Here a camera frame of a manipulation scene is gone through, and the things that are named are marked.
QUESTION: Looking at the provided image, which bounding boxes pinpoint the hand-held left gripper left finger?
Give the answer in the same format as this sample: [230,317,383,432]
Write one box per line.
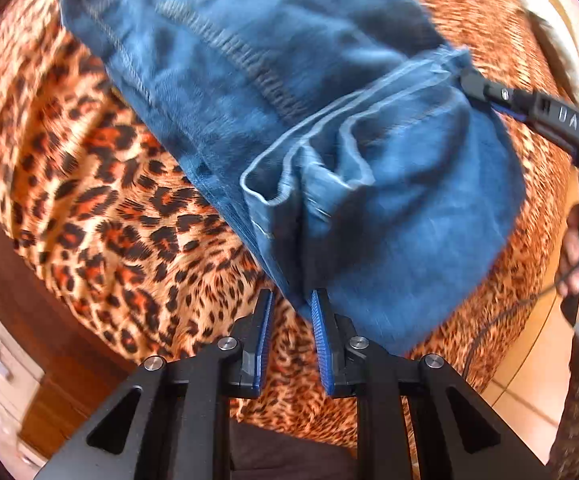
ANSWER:
[34,290,275,480]

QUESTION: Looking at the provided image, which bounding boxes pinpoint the person's right hand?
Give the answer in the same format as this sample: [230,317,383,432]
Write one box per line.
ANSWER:
[554,205,579,298]

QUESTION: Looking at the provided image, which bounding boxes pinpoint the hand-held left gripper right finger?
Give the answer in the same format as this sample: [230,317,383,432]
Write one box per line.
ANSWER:
[311,288,550,480]

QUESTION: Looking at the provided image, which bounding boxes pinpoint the blue denim pants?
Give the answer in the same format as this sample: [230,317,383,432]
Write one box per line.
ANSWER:
[60,0,525,356]

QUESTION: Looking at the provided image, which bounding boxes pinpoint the leopard print bedsheet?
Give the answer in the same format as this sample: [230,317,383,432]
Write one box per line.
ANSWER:
[0,0,577,448]

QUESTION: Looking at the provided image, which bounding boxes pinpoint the white pillow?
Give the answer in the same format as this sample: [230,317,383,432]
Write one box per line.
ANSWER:
[507,0,579,116]

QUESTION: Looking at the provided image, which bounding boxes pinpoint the thin black cable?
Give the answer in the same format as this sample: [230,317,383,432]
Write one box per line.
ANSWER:
[464,255,579,376]

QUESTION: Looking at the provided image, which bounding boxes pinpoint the dark wooden bed frame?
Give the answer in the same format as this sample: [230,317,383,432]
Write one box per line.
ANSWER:
[0,155,140,456]

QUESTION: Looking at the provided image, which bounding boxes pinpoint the person's dark trousers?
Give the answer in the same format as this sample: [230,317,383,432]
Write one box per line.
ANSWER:
[229,420,360,480]

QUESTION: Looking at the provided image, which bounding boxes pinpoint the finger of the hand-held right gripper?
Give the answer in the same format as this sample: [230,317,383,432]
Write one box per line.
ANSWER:
[459,70,579,148]
[492,105,579,162]

